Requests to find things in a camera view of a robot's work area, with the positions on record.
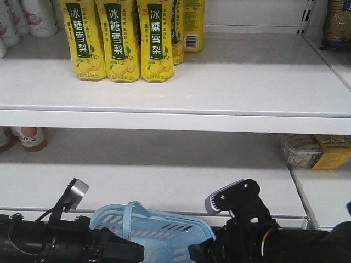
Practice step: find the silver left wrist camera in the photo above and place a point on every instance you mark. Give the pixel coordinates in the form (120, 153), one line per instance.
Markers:
(73, 194)

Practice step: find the clear cookie box yellow label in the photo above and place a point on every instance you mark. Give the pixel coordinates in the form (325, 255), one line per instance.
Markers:
(309, 151)

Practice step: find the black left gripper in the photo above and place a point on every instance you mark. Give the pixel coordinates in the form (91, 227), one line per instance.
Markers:
(75, 241)

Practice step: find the yellow pear drink bottle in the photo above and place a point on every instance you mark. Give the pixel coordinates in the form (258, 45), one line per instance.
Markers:
(83, 30)
(156, 43)
(121, 38)

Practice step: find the white peach drink bottle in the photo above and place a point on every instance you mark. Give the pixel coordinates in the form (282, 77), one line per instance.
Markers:
(9, 33)
(40, 17)

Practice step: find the light blue plastic basket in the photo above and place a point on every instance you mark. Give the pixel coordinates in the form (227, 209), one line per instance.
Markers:
(164, 235)

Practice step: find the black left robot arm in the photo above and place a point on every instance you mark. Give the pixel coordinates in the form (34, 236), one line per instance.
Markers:
(22, 240)

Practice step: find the orange C100 juice bottle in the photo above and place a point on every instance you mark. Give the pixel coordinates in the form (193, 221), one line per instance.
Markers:
(33, 139)

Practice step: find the white metal shelf unit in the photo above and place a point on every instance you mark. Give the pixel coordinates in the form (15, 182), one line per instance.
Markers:
(262, 73)

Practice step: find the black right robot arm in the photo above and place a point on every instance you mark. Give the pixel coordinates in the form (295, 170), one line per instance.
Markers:
(296, 245)

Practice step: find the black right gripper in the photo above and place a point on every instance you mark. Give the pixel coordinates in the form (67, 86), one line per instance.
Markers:
(235, 242)

